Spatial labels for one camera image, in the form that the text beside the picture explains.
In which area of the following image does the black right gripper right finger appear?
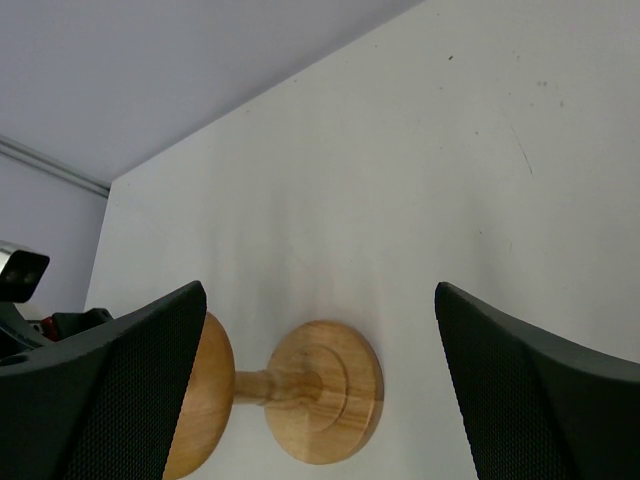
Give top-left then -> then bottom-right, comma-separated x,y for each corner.
434,282 -> 639,479

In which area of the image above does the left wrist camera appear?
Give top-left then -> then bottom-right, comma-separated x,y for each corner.
0,241 -> 50,303

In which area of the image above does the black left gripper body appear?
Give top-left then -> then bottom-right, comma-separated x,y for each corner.
1,302 -> 113,362

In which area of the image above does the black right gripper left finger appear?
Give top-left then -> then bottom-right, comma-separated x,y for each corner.
1,281 -> 207,479

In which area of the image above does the wooden hat stand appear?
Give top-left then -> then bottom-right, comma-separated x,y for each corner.
163,314 -> 384,479

